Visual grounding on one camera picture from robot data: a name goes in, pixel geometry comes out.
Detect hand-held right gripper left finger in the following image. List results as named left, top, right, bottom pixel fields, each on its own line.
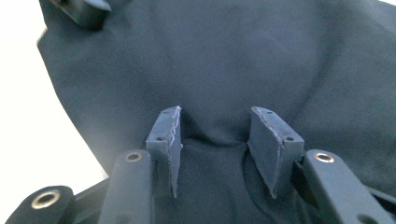
left=145, top=105, right=183, bottom=199

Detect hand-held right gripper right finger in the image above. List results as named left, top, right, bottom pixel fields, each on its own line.
left=247, top=105, right=305, bottom=199

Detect black pants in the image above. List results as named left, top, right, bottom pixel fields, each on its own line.
left=36, top=0, right=396, bottom=224

